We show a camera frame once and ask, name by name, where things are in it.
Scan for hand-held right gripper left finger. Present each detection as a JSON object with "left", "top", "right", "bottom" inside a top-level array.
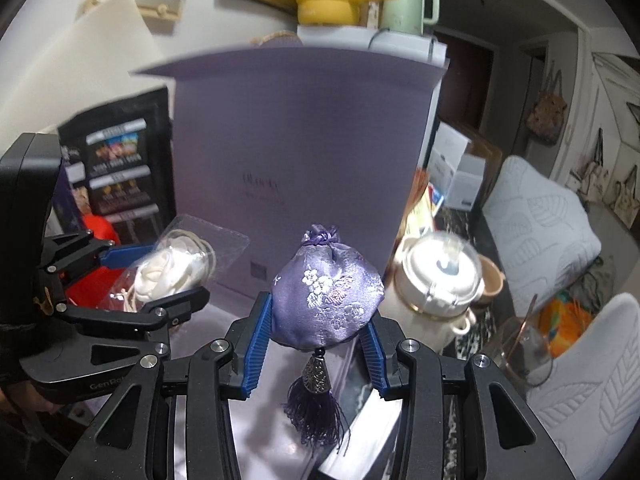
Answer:
[{"left": 55, "top": 290, "right": 273, "bottom": 480}]

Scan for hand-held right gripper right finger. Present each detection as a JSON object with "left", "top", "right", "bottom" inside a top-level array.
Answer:
[{"left": 357, "top": 317, "right": 576, "bottom": 480}]

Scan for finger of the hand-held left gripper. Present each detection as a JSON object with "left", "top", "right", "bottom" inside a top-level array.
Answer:
[
  {"left": 47, "top": 286, "right": 212, "bottom": 343},
  {"left": 37, "top": 230, "right": 161, "bottom": 286}
]

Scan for clear bag with white flower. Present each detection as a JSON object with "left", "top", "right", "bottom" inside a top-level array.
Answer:
[{"left": 97, "top": 214, "right": 251, "bottom": 313}]

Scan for purple embroidered tassel sachet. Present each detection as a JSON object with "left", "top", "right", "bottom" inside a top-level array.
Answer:
[{"left": 270, "top": 224, "right": 386, "bottom": 456}]

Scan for lavender gift box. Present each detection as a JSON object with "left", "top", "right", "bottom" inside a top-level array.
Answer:
[{"left": 127, "top": 45, "right": 451, "bottom": 480}]

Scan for person's left hand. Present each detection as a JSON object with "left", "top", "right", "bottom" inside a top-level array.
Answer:
[{"left": 0, "top": 384, "right": 57, "bottom": 416}]

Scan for red box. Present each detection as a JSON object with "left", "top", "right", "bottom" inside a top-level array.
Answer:
[{"left": 65, "top": 214, "right": 146, "bottom": 311}]

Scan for cream pot with clear lid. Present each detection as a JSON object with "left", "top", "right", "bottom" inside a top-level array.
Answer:
[{"left": 387, "top": 234, "right": 488, "bottom": 353}]

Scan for black printed pouch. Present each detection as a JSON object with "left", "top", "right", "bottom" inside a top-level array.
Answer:
[{"left": 57, "top": 86, "right": 176, "bottom": 251}]

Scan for white foam sheet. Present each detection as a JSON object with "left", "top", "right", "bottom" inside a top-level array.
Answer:
[{"left": 0, "top": 0, "right": 166, "bottom": 153}]

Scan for brown bowl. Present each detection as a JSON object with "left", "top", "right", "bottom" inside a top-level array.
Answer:
[{"left": 470, "top": 255, "right": 506, "bottom": 308}]

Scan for clear glass cup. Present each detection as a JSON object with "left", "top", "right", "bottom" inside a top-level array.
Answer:
[{"left": 492, "top": 315, "right": 556, "bottom": 388}]

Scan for thin metal stirrer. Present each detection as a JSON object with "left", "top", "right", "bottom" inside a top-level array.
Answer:
[{"left": 502, "top": 294, "right": 538, "bottom": 356}]

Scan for orange patterned packet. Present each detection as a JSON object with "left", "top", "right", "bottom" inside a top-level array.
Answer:
[{"left": 400, "top": 170, "right": 446, "bottom": 238}]

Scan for orange cloth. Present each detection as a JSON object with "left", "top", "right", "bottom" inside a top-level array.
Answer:
[{"left": 537, "top": 297, "right": 598, "bottom": 358}]

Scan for white cardboard box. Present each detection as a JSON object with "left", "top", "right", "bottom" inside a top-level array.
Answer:
[{"left": 430, "top": 122, "right": 486, "bottom": 208}]

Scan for white quilted leaf pillow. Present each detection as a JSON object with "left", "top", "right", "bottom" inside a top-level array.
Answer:
[
  {"left": 480, "top": 155, "right": 603, "bottom": 316},
  {"left": 525, "top": 292, "right": 640, "bottom": 478}
]

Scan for brown cardboard box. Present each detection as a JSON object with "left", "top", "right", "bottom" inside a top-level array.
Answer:
[{"left": 465, "top": 130, "right": 503, "bottom": 176}]

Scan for dark wooden door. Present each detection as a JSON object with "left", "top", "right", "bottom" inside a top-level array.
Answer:
[{"left": 432, "top": 35, "right": 496, "bottom": 126}]

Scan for brown hanging bag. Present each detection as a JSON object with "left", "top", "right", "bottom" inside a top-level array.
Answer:
[{"left": 527, "top": 72, "right": 568, "bottom": 146}]

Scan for white flat box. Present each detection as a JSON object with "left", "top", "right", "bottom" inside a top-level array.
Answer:
[{"left": 297, "top": 22, "right": 448, "bottom": 68}]

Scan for pale green mug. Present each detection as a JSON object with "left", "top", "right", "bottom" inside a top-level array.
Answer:
[{"left": 382, "top": 0, "right": 441, "bottom": 38}]

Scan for cream tote bags on wall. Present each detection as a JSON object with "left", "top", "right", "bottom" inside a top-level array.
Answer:
[{"left": 565, "top": 130, "right": 640, "bottom": 226}]

